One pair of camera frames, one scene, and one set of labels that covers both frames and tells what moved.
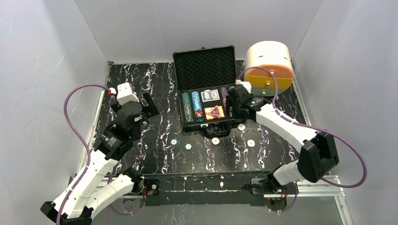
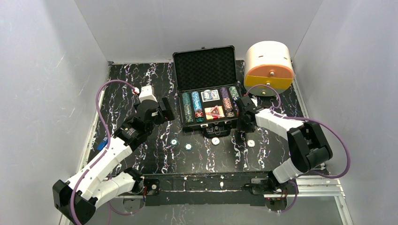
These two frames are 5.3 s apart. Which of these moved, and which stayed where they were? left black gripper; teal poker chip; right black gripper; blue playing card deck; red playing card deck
Moved: right black gripper; left black gripper
Stayed: teal poker chip; red playing card deck; blue playing card deck
